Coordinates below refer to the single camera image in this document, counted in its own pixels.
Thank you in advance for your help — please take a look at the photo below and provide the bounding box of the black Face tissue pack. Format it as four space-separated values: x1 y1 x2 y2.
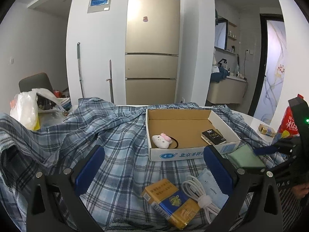
201 129 226 146

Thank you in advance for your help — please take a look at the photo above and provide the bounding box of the white pink plush hair tie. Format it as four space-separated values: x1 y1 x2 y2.
151 132 181 149

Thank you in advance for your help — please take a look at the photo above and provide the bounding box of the light blue wipes pack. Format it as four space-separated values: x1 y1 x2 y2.
197 168 229 209

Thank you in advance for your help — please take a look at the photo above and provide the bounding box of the person's right hand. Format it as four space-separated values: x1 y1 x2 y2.
291 184 309 199

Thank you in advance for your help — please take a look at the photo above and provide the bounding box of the small gold box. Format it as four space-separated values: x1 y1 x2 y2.
258 124 277 137

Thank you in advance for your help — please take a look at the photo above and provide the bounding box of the blue plaid cloth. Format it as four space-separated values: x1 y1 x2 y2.
0 96 290 232

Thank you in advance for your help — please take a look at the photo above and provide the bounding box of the red iced tea bottle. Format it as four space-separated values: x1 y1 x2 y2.
272 94 308 145

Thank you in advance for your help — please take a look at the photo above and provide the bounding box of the striped grey cloth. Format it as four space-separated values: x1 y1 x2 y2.
233 189 303 231

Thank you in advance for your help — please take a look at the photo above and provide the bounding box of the yellow blue cigarette pack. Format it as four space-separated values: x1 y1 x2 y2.
141 179 200 230

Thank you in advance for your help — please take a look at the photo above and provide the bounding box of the open white cardboard box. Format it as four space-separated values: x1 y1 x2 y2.
146 108 240 162

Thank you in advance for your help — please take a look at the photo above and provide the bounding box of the beige vanity cabinet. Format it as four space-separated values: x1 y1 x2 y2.
206 76 247 105

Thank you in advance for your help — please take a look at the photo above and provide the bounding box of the white plastic bag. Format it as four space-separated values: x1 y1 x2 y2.
10 88 69 131

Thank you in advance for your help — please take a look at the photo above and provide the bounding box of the grey chair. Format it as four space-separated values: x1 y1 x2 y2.
18 72 53 92

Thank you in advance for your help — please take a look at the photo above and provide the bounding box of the bathroom mirror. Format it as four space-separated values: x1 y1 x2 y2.
214 18 228 50

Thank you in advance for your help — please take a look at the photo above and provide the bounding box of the beige refrigerator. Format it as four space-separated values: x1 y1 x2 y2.
125 0 181 105

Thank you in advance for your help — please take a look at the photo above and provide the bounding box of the white coiled cable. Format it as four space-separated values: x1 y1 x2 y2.
181 175 222 224

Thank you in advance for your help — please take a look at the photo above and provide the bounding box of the dark broom handle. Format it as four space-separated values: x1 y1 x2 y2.
106 60 114 103

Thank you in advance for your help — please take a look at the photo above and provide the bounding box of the grey mop handle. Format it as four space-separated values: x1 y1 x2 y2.
76 42 84 98

